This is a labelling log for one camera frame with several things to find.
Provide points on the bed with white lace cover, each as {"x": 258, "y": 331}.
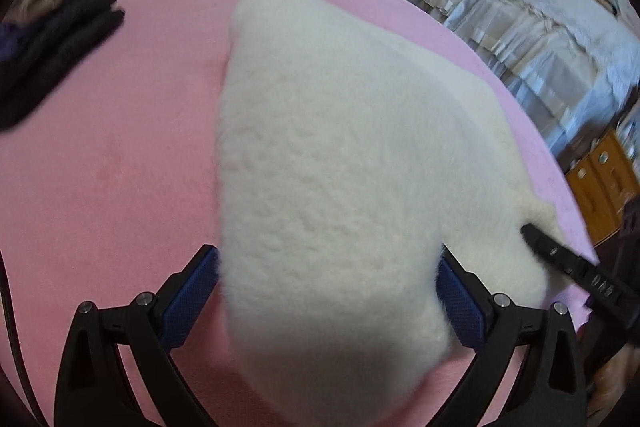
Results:
{"x": 525, "y": 32}

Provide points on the pink blanket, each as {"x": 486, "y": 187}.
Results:
{"x": 125, "y": 132}

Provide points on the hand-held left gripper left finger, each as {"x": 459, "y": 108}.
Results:
{"x": 192, "y": 292}

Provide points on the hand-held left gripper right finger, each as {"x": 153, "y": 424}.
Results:
{"x": 462, "y": 302}

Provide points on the black fuzzy garment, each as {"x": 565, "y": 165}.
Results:
{"x": 50, "y": 47}

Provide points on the yellow wooden cabinet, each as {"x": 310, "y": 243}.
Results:
{"x": 600, "y": 187}

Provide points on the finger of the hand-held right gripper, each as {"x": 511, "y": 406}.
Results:
{"x": 570, "y": 264}

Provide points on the purple garment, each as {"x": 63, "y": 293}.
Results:
{"x": 11, "y": 41}

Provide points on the white fuzzy sweater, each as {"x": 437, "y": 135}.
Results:
{"x": 325, "y": 157}

